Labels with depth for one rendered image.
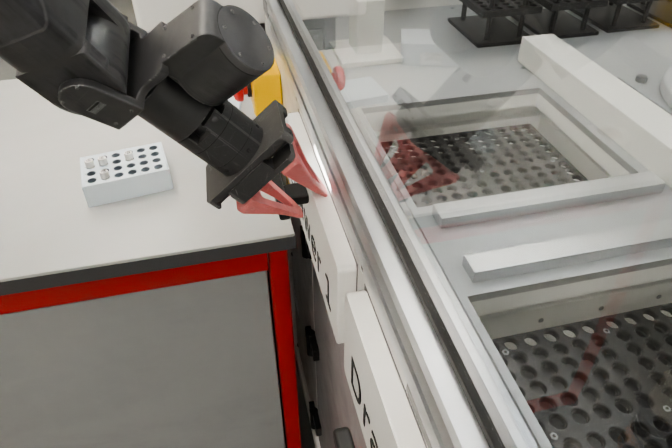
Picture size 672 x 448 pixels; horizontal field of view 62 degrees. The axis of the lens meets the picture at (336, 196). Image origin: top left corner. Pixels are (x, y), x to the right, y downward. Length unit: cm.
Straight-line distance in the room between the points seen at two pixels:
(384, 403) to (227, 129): 26
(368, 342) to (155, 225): 47
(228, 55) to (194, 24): 3
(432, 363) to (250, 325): 60
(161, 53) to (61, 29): 7
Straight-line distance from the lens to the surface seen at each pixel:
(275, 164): 51
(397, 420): 40
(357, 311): 46
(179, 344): 95
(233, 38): 43
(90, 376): 100
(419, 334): 37
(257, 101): 88
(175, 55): 44
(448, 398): 34
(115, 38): 46
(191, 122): 48
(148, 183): 88
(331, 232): 53
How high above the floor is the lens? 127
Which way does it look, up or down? 37 degrees down
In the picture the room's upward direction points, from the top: straight up
